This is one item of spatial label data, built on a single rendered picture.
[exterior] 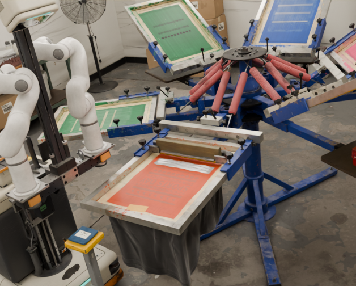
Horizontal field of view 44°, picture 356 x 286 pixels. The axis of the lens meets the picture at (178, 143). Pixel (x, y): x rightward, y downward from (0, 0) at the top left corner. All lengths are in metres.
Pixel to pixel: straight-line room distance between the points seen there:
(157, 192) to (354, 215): 1.82
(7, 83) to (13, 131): 0.21
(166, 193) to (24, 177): 0.69
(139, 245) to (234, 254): 1.09
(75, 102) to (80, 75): 0.14
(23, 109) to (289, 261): 2.04
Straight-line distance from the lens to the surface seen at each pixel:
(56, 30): 6.90
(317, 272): 3.16
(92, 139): 2.37
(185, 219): 2.00
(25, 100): 2.02
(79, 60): 2.24
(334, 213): 3.66
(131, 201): 2.26
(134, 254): 2.46
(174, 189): 2.28
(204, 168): 2.40
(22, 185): 2.18
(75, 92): 2.20
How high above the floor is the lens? 2.18
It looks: 27 degrees down
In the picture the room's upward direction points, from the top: 9 degrees counter-clockwise
